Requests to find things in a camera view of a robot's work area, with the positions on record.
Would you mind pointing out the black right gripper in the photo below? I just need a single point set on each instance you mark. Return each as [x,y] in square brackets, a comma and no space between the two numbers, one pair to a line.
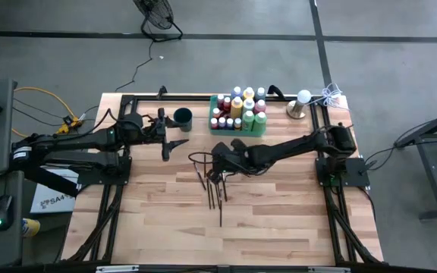
[230,157]

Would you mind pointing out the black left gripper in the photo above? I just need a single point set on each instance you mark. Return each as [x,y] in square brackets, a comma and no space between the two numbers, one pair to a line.
[152,129]

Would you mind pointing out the orange fan paintbrush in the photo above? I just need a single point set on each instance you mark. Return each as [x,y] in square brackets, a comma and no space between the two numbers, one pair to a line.
[218,195]

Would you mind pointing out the small magenta paint bottle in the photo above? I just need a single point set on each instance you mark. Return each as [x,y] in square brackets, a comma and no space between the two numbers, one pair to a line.
[214,123]

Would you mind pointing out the small orange paint bottle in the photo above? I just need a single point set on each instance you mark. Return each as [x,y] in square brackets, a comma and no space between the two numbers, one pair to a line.
[215,112]

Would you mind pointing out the small purple paint bottle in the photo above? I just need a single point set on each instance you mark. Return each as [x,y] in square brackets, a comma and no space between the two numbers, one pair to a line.
[222,122]

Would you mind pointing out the small navy blue paint bottle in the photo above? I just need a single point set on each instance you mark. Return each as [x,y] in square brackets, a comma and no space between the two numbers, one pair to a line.
[230,123]

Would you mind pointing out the small gold paint bottle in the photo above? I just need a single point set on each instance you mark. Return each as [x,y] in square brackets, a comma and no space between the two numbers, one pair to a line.
[237,123]

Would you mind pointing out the small red paint bottle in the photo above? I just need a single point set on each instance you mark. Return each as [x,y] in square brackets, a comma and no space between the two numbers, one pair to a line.
[221,100]

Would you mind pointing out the large green paint bottle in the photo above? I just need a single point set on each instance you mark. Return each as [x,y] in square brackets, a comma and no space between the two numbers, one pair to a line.
[247,121]
[259,123]

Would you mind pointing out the small scarlet paint bottle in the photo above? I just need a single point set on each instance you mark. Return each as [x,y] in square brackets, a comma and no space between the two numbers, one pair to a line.
[227,103]

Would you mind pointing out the large blue paint bottle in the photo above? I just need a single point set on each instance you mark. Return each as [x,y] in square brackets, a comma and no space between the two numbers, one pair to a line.
[236,93]

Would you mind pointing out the large pinkish red paint bottle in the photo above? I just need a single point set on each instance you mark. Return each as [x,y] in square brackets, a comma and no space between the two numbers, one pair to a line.
[260,107]

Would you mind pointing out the large grey paint bottle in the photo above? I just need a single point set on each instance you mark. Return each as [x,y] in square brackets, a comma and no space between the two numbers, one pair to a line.
[260,93]

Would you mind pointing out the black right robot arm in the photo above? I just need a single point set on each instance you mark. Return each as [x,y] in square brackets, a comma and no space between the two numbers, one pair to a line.
[287,146]

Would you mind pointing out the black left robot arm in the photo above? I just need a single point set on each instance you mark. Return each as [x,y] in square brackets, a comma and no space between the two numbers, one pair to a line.
[82,142]

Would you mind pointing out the dark thin paintbrush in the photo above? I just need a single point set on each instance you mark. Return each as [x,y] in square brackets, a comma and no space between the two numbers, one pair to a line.
[200,177]
[224,189]
[209,195]
[212,197]
[204,168]

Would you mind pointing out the dark green cup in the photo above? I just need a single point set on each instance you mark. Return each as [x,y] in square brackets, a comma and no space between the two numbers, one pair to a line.
[183,119]

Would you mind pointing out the green translucent plastic tray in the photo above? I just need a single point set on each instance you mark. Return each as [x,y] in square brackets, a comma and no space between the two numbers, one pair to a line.
[218,131]

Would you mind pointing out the yellow power strip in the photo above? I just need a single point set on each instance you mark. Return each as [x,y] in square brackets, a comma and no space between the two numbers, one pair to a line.
[68,125]

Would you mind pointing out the brass lamp with white bulb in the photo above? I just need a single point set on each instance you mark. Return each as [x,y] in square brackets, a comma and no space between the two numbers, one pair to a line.
[298,108]

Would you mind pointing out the black floor fan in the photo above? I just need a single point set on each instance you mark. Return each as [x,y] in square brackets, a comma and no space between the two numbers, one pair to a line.
[154,13]

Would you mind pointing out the white printed cardboard box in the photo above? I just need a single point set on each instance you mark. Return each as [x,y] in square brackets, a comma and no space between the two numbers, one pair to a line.
[51,203]

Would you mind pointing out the yellow can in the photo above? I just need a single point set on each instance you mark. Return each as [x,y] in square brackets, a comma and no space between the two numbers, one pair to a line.
[32,227]

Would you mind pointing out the black computer mouse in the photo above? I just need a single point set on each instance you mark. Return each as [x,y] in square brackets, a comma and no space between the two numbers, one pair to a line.
[2,212]

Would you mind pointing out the black frame clamp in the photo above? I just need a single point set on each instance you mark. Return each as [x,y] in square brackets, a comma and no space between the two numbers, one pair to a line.
[162,91]

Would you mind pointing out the silver metal bracket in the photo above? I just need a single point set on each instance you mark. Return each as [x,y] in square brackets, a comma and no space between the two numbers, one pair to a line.
[328,269]
[117,268]

